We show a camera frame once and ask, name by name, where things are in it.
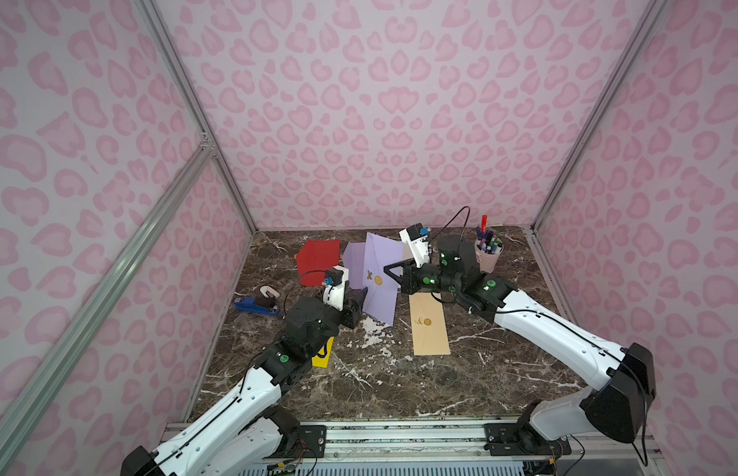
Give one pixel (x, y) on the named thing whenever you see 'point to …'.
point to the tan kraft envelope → (429, 324)
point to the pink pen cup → (487, 248)
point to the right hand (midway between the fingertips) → (382, 272)
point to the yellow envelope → (323, 362)
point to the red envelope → (315, 257)
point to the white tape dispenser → (269, 292)
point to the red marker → (484, 220)
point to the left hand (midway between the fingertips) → (356, 283)
